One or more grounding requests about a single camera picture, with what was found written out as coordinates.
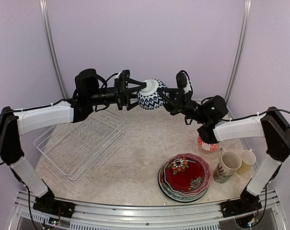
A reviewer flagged right aluminium frame post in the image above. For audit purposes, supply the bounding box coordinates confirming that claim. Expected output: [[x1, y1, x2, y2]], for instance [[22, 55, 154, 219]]
[[225, 0, 252, 104]]

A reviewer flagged left aluminium frame post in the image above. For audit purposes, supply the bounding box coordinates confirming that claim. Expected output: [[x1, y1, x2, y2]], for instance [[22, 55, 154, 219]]
[[39, 0, 69, 99]]

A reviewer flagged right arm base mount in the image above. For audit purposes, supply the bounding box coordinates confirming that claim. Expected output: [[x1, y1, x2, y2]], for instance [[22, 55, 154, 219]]
[[220, 189, 262, 218]]

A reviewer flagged aluminium frame post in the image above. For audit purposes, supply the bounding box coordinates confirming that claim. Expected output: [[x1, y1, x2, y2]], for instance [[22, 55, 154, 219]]
[[39, 0, 69, 99], [225, 0, 252, 104]]

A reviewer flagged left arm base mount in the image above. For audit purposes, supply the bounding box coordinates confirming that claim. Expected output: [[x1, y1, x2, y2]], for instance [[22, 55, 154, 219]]
[[33, 190, 75, 219]]

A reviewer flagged white red patterned cup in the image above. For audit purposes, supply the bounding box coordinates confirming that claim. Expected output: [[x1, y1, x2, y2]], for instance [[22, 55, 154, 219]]
[[197, 136, 220, 153]]

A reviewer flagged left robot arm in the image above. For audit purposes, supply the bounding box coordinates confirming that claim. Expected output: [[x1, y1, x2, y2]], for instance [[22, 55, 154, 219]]
[[0, 69, 147, 213]]

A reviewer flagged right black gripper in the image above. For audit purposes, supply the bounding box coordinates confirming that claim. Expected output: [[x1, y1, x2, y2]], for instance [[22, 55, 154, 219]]
[[154, 87, 209, 125]]

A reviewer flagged floral green mug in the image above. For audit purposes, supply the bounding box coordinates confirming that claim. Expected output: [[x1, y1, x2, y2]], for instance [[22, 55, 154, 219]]
[[213, 148, 242, 184]]

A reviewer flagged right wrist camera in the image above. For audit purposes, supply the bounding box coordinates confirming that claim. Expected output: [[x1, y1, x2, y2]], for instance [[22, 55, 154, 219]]
[[176, 70, 193, 94]]

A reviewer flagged white wire dish rack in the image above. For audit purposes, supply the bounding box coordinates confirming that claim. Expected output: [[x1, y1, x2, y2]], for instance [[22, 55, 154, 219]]
[[34, 110, 126, 184]]

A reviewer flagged black rimmed plate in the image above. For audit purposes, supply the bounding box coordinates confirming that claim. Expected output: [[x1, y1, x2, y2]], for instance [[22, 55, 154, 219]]
[[157, 168, 207, 203]]

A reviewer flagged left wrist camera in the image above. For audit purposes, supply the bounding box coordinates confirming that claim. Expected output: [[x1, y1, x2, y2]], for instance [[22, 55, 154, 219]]
[[115, 69, 130, 81]]

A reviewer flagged yellow ceramic mug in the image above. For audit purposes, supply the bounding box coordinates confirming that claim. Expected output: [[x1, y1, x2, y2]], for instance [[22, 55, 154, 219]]
[[236, 149, 256, 174]]

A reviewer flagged front aluminium rail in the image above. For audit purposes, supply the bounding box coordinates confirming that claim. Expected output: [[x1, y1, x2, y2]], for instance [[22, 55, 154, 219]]
[[6, 190, 289, 230]]

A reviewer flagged blue white patterned bowl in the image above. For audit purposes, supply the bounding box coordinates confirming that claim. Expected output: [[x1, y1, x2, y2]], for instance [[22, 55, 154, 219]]
[[137, 79, 167, 110]]

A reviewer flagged light green flower plate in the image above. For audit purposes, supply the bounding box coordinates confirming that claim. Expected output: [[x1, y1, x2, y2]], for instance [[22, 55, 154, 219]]
[[158, 178, 207, 197]]

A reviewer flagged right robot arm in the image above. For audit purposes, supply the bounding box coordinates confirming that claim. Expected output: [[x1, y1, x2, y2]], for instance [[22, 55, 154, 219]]
[[157, 88, 290, 213]]

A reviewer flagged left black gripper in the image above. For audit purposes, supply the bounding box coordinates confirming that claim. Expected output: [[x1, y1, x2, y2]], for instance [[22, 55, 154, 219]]
[[87, 76, 147, 110]]

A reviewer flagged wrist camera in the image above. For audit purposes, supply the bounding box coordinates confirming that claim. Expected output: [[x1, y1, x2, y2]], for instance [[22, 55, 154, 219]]
[[176, 70, 193, 94], [115, 69, 130, 81]]

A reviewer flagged red teal patterned plate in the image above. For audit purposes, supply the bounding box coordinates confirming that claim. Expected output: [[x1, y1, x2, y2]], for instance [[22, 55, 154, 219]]
[[158, 172, 208, 203]]

